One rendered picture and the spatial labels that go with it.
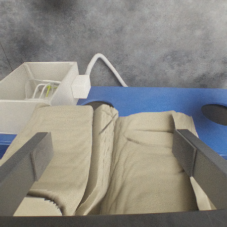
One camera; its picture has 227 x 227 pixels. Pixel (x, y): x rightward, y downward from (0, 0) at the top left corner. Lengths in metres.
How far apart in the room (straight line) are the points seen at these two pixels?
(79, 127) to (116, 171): 0.07
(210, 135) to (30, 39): 0.96
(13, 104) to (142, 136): 0.43
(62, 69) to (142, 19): 0.45
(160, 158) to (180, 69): 0.82
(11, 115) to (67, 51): 0.52
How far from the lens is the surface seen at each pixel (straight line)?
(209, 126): 0.67
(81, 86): 0.64
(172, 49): 0.94
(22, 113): 0.57
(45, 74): 0.81
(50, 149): 0.17
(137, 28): 0.89
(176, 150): 0.17
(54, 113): 0.24
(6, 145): 0.66
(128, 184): 0.19
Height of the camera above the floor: 0.87
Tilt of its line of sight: 50 degrees down
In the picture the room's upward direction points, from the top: 172 degrees counter-clockwise
